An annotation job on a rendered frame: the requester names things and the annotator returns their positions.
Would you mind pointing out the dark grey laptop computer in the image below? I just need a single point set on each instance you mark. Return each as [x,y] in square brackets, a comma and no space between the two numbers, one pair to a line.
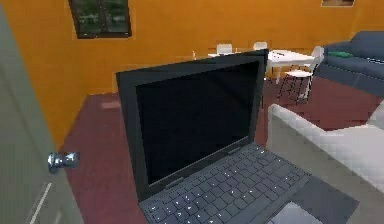
[196,120]

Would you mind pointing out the dark blue sofa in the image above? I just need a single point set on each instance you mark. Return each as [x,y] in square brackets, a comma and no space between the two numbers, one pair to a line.
[356,61]

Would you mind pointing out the white dining table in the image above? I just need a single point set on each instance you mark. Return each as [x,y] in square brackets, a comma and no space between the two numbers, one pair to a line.
[286,59]

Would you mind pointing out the white chair with black legs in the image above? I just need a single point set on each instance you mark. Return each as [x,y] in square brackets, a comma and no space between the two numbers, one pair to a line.
[301,75]

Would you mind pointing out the silver round door knob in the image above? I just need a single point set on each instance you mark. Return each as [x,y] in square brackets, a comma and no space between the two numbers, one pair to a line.
[61,161]

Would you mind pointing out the green cloth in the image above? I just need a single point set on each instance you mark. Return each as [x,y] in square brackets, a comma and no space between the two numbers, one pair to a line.
[340,54]

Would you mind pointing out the grey room door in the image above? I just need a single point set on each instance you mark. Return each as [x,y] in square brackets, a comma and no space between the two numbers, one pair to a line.
[20,140]

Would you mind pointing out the framed wall picture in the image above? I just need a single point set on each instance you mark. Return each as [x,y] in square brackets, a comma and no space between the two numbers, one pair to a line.
[337,2]

